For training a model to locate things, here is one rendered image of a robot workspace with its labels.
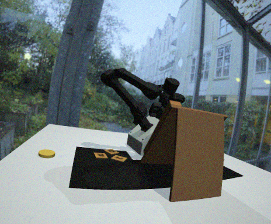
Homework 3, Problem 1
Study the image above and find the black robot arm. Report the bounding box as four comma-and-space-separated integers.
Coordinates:
100, 68, 185, 132

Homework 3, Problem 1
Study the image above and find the tan wooden board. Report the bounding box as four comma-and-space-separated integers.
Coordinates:
140, 100, 228, 202

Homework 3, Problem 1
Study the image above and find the yellow flat disc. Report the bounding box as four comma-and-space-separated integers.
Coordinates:
39, 149, 55, 158

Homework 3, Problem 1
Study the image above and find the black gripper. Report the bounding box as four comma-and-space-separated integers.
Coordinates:
149, 97, 166, 120

